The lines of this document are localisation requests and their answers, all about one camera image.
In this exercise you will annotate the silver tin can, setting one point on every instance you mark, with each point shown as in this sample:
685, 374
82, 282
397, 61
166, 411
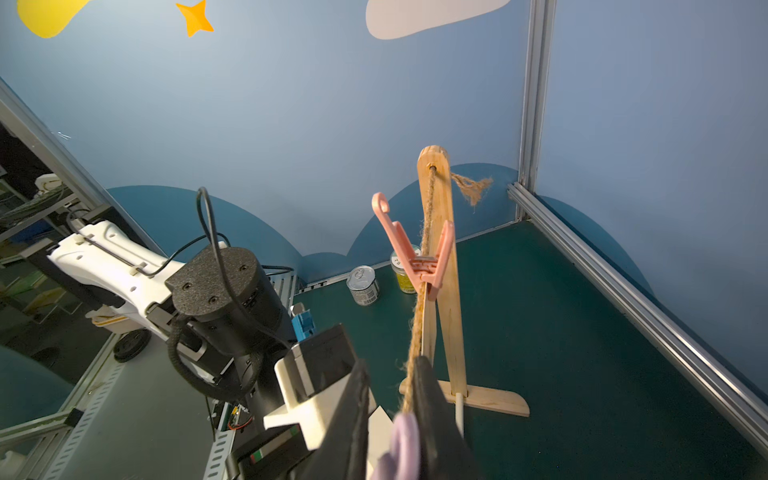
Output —
363, 285

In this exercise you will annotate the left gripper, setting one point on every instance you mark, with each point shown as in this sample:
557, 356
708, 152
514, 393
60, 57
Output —
276, 453

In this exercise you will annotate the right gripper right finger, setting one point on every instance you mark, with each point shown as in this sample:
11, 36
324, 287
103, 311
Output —
444, 454

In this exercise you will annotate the left aluminium frame post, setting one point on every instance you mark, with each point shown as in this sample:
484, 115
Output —
542, 15

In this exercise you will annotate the wooden clothesline stand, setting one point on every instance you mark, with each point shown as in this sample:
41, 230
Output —
444, 314

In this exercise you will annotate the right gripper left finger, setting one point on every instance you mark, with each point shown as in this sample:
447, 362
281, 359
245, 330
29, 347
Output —
343, 452

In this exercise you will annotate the purple clothespin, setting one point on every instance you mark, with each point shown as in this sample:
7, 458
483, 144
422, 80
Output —
403, 459

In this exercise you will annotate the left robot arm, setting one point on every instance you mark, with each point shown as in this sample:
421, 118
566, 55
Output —
220, 315

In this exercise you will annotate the rear aluminium floor rail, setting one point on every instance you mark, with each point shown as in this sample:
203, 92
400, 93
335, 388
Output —
737, 403

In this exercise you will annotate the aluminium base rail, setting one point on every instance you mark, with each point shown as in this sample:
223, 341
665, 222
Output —
143, 421

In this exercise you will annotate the white postcard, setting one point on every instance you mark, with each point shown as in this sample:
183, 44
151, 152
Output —
380, 427

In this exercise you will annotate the yellow green tin can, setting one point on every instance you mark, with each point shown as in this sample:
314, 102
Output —
403, 281

